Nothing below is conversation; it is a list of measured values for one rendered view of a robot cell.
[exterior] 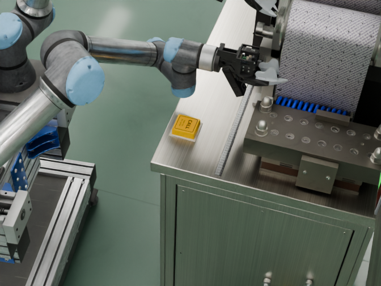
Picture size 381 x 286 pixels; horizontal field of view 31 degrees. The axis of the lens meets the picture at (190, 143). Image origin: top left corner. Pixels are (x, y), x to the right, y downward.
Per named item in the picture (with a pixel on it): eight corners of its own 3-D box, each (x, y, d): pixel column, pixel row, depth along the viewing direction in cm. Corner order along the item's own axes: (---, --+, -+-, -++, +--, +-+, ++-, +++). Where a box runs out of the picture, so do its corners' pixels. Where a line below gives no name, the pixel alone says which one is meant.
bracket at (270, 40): (254, 95, 219) (265, 16, 197) (273, 99, 218) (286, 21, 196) (250, 105, 216) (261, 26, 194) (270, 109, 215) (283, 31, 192)
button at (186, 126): (178, 118, 210) (178, 113, 209) (200, 124, 209) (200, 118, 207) (171, 134, 206) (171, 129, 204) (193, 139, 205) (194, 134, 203)
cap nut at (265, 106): (260, 103, 198) (262, 91, 194) (272, 106, 197) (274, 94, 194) (257, 111, 195) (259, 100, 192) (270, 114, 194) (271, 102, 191)
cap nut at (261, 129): (255, 126, 191) (257, 114, 188) (269, 129, 190) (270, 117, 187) (253, 135, 189) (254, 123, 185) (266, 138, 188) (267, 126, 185)
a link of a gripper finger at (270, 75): (287, 74, 189) (255, 66, 191) (284, 89, 194) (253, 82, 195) (290, 67, 191) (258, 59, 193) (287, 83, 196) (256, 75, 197)
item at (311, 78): (275, 96, 201) (283, 47, 188) (354, 114, 197) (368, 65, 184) (274, 97, 201) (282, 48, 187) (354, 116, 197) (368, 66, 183)
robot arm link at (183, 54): (170, 52, 206) (170, 29, 200) (205, 60, 204) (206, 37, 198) (161, 68, 201) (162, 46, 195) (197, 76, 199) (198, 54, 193)
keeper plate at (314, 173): (296, 180, 194) (302, 154, 186) (331, 189, 192) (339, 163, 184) (295, 186, 192) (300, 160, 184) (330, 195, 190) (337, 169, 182)
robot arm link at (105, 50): (20, 51, 188) (153, 62, 222) (37, 73, 182) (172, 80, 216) (33, 14, 183) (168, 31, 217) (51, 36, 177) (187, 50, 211)
